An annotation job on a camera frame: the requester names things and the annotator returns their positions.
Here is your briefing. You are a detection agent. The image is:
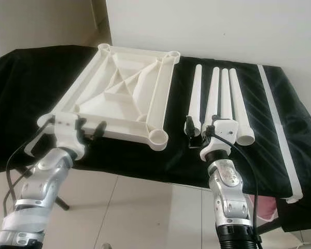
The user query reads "white plastic table leg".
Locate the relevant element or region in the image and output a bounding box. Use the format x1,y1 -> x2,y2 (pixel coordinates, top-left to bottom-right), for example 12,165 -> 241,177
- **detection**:
220,68 -> 234,122
202,66 -> 221,133
228,67 -> 256,146
187,64 -> 204,136

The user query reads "white plastic children table top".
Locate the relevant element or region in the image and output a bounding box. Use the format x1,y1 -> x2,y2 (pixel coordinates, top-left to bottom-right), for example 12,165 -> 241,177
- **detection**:
36,43 -> 182,151

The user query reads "black table cloth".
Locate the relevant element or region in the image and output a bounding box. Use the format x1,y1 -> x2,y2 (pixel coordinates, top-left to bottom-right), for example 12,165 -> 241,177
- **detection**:
0,45 -> 311,232

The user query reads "pink cloth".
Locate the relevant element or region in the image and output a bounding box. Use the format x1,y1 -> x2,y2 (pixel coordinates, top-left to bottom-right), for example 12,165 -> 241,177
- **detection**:
262,199 -> 282,219

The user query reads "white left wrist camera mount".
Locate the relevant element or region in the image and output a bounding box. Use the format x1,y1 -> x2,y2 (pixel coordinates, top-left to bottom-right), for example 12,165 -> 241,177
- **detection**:
54,115 -> 86,159

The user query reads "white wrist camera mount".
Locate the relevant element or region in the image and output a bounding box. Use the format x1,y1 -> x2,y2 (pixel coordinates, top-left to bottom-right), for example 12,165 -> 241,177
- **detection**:
54,115 -> 86,159
201,119 -> 238,160

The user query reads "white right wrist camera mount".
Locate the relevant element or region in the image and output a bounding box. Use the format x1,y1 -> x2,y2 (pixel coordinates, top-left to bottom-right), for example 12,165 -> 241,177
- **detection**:
201,119 -> 238,160

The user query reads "black metal table frame leg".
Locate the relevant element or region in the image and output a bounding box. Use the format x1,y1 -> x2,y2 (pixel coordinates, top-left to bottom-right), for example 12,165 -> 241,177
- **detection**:
53,193 -> 71,211

